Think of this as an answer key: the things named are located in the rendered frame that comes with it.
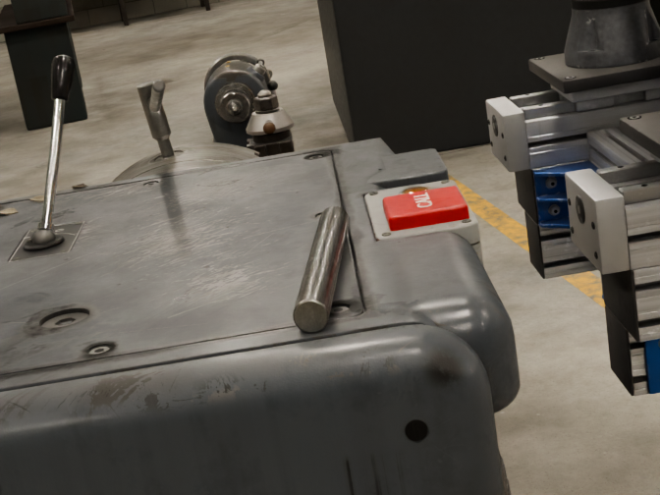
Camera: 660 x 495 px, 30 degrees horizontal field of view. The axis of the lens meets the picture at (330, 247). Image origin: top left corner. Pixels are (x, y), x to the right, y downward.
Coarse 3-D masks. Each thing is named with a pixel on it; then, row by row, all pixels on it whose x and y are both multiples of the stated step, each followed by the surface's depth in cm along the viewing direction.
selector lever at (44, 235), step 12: (60, 108) 106; (60, 120) 106; (60, 132) 106; (60, 144) 106; (48, 168) 105; (48, 180) 105; (48, 192) 105; (48, 204) 104; (48, 216) 104; (48, 228) 104; (36, 240) 103; (48, 240) 103; (60, 240) 104
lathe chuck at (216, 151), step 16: (192, 144) 142; (208, 144) 141; (224, 144) 142; (144, 160) 141; (160, 160) 137; (176, 160) 135; (192, 160) 134; (224, 160) 135; (240, 160) 136; (128, 176) 137
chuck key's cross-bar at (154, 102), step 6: (156, 84) 113; (162, 84) 113; (156, 90) 113; (162, 90) 113; (156, 96) 117; (162, 96) 119; (150, 102) 126; (156, 102) 122; (150, 108) 130; (156, 108) 128
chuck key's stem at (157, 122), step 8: (144, 88) 135; (144, 96) 135; (144, 104) 136; (144, 112) 136; (152, 112) 136; (160, 112) 136; (152, 120) 136; (160, 120) 136; (152, 128) 137; (160, 128) 136; (168, 128) 137; (152, 136) 137; (160, 136) 137; (168, 136) 137; (160, 144) 138; (168, 144) 138; (168, 152) 138
